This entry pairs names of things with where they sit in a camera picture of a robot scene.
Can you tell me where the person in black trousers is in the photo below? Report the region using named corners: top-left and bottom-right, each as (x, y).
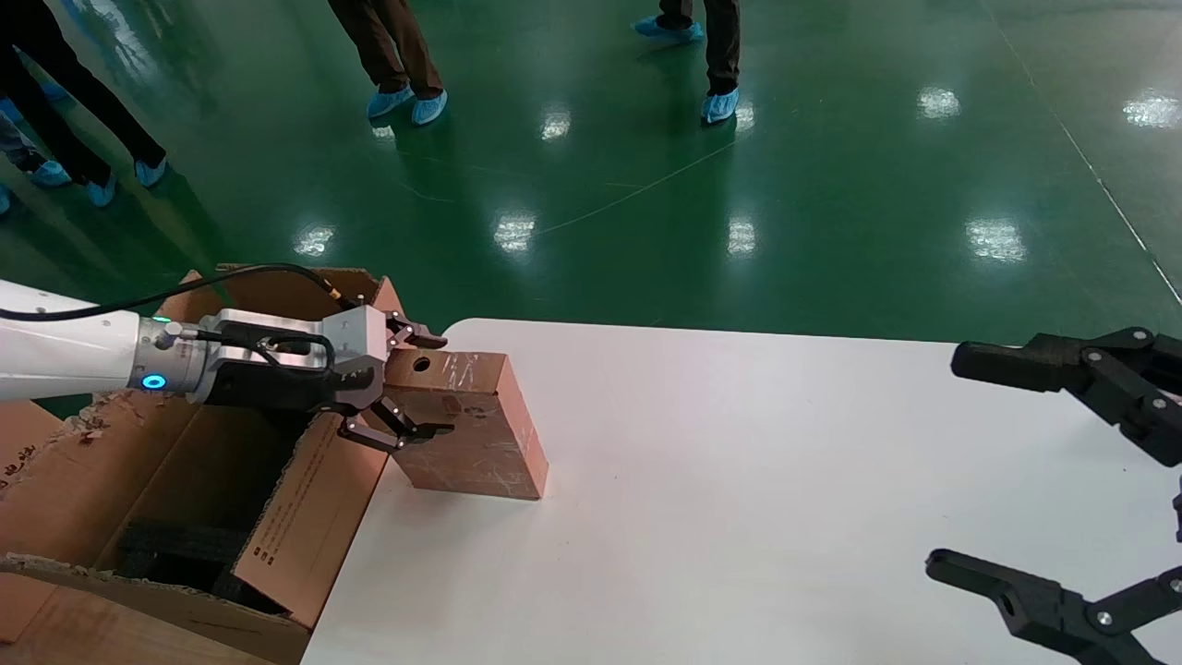
top-left (0, 0), bottom-right (170, 210)

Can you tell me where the thin black looped cable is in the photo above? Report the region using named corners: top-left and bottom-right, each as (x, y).
top-left (183, 325), bottom-right (336, 378)

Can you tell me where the black foam insert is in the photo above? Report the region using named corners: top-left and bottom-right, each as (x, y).
top-left (115, 519), bottom-right (287, 615)

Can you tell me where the big torn cardboard box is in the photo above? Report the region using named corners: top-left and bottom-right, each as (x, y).
top-left (0, 263), bottom-right (409, 665)

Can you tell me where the person in grey jeans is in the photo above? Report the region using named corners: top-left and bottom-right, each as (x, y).
top-left (0, 88), bottom-right (71, 219)

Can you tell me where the person in brown trousers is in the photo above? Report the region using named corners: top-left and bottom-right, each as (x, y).
top-left (328, 0), bottom-right (450, 127)

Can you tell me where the small cardboard box with hole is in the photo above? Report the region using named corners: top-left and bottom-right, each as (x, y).
top-left (380, 348), bottom-right (551, 502)

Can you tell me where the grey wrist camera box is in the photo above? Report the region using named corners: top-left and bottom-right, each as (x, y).
top-left (323, 305), bottom-right (391, 372)

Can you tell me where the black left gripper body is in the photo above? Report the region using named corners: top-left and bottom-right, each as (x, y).
top-left (199, 356), bottom-right (389, 419)

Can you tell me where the person in dark trousers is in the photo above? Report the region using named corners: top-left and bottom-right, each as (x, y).
top-left (632, 0), bottom-right (743, 126)

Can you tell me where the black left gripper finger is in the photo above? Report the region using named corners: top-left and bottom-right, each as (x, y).
top-left (383, 312), bottom-right (450, 352)
top-left (338, 395), bottom-right (456, 454)

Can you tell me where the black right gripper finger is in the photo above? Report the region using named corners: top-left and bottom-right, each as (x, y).
top-left (926, 549), bottom-right (1182, 665)
top-left (951, 326), bottom-right (1182, 467)

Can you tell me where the silver camera mount bracket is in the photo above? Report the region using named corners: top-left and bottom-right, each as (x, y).
top-left (169, 309), bottom-right (332, 372)

